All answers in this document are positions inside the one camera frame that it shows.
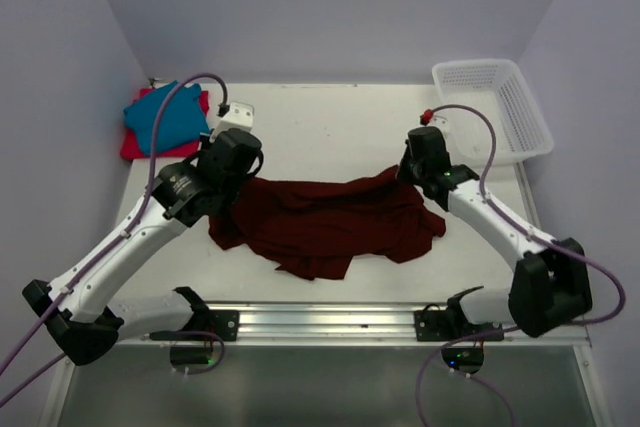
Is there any dark red t-shirt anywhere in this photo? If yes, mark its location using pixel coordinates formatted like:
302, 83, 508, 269
209, 166, 446, 280

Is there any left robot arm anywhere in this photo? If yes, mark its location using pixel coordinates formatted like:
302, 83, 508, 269
22, 128, 264, 366

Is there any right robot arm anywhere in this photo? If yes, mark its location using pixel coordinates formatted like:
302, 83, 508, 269
397, 127, 593, 340

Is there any folded blue t-shirt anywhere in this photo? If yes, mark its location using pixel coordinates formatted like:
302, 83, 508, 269
123, 81, 209, 155

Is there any white plastic basket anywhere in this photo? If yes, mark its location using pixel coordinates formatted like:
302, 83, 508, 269
432, 59, 554, 167

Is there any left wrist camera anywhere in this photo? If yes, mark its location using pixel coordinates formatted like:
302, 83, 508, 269
212, 102, 255, 135

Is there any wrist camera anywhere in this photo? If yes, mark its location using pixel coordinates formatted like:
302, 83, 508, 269
212, 102, 255, 135
420, 109, 450, 137

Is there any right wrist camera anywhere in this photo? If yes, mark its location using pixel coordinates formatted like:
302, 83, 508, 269
420, 109, 450, 137

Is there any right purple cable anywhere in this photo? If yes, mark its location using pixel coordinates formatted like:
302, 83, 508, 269
414, 103, 627, 427

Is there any purple cable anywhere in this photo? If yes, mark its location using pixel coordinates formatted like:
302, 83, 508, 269
0, 72, 230, 398
414, 103, 627, 427

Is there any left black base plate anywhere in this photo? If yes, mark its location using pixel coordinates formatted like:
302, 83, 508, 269
149, 309, 240, 342

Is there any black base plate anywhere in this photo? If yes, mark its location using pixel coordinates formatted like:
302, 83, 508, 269
413, 304, 504, 342
149, 309, 240, 342

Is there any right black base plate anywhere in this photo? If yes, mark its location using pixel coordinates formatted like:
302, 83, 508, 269
413, 304, 504, 342

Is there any aluminium mounting rail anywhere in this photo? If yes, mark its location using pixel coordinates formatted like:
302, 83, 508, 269
59, 300, 591, 347

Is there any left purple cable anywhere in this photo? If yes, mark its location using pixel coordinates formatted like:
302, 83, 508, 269
0, 72, 230, 398

